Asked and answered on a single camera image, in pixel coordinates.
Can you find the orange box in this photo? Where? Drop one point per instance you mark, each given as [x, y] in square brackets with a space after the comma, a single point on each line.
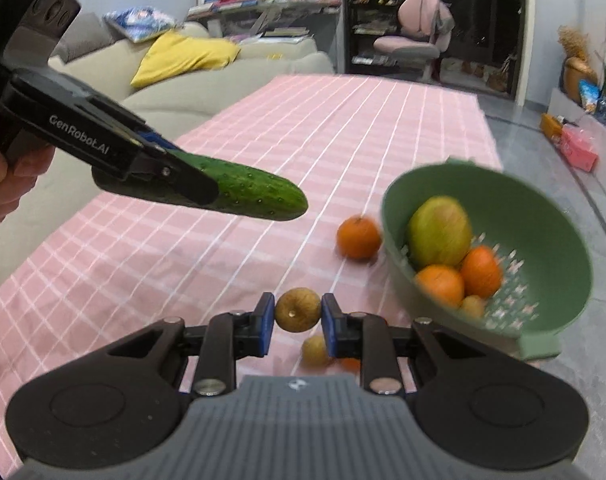
[552, 127]

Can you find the cluttered desk with books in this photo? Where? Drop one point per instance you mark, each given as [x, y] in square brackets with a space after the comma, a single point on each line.
[263, 7]

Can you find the yellow pillow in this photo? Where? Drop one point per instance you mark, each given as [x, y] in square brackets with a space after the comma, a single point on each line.
[183, 57]

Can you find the orange with stem mark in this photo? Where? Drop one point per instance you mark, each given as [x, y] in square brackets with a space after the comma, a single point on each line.
[359, 237]

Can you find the green plastic colander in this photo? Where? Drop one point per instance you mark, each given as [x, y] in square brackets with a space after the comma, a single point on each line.
[533, 220]

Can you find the pink box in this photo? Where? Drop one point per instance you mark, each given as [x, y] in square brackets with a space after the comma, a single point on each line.
[580, 149]

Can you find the blue snack bag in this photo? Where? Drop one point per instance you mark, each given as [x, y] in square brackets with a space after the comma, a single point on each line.
[589, 95]

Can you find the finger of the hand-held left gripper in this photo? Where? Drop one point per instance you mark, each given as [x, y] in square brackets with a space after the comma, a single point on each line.
[183, 175]
[158, 141]

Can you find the golden gourd ornament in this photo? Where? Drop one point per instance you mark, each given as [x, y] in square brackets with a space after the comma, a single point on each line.
[575, 70]

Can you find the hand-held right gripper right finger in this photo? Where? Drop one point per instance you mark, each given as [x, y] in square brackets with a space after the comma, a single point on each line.
[329, 325]

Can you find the dark bookshelf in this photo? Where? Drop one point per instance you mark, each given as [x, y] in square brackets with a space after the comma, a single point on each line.
[368, 20]

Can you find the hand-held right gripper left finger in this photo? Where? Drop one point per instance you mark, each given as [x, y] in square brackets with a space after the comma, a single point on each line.
[267, 322]

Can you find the pink office chair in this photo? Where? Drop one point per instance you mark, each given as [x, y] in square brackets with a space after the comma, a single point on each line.
[413, 42]

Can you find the red cherry tomato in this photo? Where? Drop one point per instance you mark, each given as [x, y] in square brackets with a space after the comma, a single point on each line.
[350, 363]

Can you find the beige sofa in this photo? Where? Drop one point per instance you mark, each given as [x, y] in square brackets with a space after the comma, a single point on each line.
[283, 57]

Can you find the brown longan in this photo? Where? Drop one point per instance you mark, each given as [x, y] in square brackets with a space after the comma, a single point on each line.
[314, 352]
[298, 310]
[474, 306]

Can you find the green cucumber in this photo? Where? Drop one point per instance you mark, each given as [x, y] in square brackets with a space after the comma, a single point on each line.
[253, 190]

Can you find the yellow-green pear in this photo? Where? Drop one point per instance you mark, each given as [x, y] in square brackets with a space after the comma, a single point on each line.
[440, 232]

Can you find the pink checked tablecloth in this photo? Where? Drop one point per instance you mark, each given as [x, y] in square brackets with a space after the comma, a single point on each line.
[233, 250]

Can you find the blue printed pillow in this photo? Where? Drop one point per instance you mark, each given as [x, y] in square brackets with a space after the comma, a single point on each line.
[140, 22]

